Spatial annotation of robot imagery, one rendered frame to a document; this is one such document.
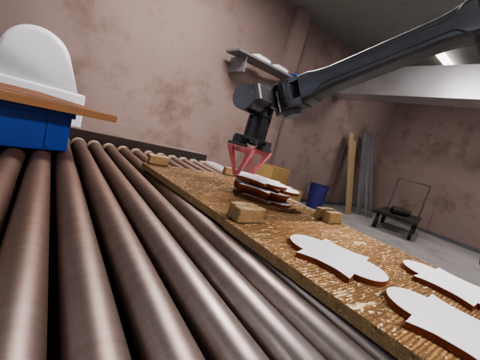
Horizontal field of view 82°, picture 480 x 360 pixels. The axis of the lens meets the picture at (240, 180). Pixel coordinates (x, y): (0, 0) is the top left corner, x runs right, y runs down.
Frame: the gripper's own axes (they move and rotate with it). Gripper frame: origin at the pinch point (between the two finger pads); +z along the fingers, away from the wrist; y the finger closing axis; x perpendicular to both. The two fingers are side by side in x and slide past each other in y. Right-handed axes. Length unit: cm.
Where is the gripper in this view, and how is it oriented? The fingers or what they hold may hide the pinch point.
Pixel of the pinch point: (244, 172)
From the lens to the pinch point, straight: 71.8
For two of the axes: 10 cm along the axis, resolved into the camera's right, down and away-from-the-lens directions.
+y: -4.3, 0.2, -9.0
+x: 8.6, 3.1, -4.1
